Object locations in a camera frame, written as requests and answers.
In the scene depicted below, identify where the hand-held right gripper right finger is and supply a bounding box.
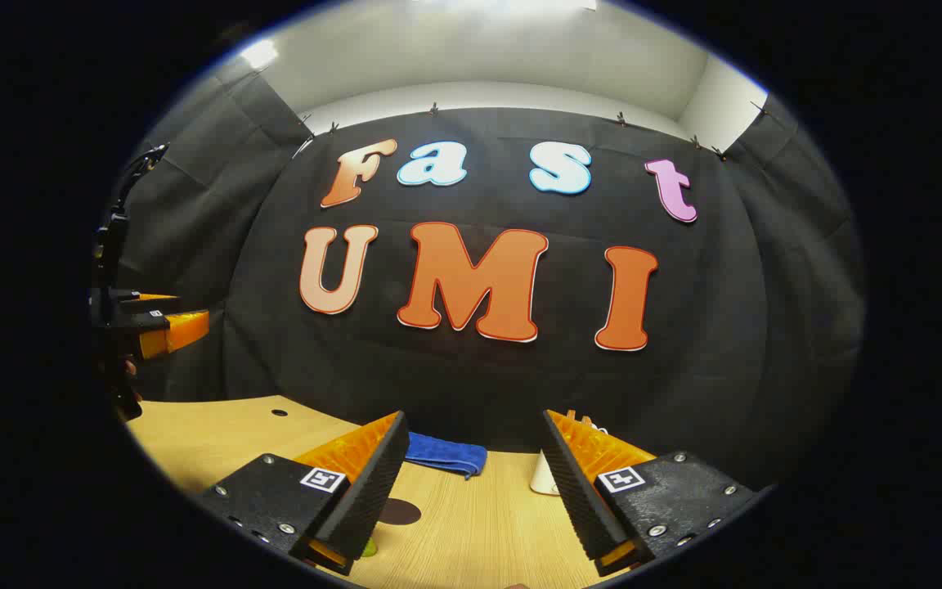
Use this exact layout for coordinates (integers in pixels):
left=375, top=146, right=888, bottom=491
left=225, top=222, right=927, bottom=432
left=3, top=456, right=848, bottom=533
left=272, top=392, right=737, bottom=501
left=541, top=409, right=770, bottom=578

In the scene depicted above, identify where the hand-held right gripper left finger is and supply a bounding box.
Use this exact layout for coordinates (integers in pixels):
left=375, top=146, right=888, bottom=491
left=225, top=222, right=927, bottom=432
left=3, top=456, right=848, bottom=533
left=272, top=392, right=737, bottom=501
left=197, top=411, right=411, bottom=576

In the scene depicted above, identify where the dark round coaster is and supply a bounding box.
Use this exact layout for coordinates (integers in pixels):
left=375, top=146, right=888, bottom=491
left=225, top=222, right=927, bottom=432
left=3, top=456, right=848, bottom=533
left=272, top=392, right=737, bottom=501
left=378, top=497, right=423, bottom=526

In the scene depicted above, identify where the white toaster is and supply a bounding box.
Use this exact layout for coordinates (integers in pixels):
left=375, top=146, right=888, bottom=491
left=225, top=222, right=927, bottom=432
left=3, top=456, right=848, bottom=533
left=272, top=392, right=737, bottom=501
left=530, top=419, right=609, bottom=497

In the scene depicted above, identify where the blue towel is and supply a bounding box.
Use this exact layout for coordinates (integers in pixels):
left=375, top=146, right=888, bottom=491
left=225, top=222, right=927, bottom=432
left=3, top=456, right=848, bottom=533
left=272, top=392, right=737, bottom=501
left=404, top=431, right=489, bottom=480

